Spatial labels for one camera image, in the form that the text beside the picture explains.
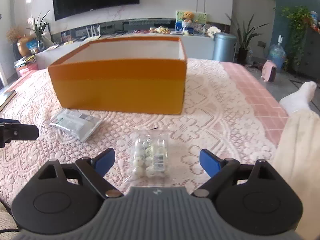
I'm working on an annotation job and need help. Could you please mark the white grey snack packet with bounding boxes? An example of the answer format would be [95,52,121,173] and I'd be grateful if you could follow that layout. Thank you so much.
[50,109,103,142]

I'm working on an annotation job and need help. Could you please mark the clear bag white candies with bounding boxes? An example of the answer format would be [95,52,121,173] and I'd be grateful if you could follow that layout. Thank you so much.
[127,127,170,184]

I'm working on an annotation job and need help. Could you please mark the yellow snacks on cabinet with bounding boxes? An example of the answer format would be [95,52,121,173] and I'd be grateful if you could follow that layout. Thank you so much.
[149,26,171,35]

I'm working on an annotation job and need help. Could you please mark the pink storage crate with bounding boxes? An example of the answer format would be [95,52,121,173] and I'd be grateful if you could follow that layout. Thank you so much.
[16,62,38,77]

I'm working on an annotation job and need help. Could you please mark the pink white lace rug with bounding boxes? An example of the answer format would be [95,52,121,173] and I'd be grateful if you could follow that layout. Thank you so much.
[1,59,287,204]

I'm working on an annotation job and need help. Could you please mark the cream trouser leg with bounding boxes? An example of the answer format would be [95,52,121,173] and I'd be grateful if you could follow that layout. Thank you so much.
[272,109,319,239]

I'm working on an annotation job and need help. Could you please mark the brown ceramic vase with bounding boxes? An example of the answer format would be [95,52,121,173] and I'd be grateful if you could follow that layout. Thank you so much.
[17,35,33,57]

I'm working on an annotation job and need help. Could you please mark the small potted green plant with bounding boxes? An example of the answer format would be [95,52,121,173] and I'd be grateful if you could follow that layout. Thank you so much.
[29,11,49,52]

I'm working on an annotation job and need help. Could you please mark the orange cardboard box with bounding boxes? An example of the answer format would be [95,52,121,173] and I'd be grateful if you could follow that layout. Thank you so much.
[48,35,187,115]

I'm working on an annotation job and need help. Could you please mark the white sock foot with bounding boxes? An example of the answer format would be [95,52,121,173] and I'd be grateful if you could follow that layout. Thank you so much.
[279,81,317,115]

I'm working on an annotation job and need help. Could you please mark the pink small heater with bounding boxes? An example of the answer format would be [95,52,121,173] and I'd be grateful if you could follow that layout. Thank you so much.
[261,60,277,82]

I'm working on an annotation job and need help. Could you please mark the white wifi router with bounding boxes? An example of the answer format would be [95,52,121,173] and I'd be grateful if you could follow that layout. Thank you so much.
[85,24,101,41]

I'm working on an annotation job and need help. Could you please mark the white marble tv cabinet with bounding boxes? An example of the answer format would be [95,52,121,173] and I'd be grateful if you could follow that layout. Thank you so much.
[36,33,214,70]

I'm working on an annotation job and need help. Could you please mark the grey metal trash bin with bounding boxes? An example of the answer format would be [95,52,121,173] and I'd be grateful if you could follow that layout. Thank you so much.
[213,33,237,62]

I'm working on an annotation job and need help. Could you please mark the blue water jug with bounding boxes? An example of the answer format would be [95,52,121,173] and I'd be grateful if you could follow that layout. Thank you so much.
[267,35,286,70]

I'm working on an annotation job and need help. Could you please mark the tall potted plant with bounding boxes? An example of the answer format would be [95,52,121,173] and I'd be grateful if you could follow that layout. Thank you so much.
[226,14,268,65]

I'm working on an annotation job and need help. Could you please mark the teddy bear plush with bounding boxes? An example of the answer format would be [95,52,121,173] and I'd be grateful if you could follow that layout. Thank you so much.
[183,11,194,23]

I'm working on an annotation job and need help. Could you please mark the hanging ivy plant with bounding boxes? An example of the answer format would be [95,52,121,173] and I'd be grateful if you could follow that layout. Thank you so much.
[281,5,312,72]

